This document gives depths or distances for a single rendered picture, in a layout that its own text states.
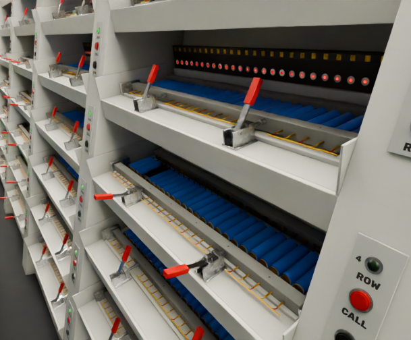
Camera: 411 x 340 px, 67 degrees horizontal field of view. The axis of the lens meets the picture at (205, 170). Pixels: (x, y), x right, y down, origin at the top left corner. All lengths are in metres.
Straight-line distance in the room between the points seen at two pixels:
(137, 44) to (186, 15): 0.30
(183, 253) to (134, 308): 0.23
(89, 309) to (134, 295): 0.29
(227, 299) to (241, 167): 0.18
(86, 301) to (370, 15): 0.92
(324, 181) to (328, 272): 0.09
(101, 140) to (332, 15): 0.60
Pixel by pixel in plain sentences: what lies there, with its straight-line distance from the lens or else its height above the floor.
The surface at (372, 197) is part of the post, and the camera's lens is 0.29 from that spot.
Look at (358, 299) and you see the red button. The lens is 0.31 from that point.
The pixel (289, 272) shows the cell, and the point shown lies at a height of 0.79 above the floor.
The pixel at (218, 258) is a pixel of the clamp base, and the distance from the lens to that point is 0.47.
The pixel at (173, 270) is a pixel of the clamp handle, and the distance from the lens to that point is 0.43.
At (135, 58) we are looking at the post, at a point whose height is 1.04.
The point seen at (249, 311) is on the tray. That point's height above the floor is 0.74.
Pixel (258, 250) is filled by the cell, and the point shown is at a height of 0.79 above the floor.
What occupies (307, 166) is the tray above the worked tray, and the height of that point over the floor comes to 0.94.
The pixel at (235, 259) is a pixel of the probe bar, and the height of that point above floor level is 0.77.
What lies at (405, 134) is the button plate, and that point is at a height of 0.99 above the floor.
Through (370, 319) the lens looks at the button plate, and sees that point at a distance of 0.32.
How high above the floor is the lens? 1.00
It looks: 14 degrees down
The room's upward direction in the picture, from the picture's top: 11 degrees clockwise
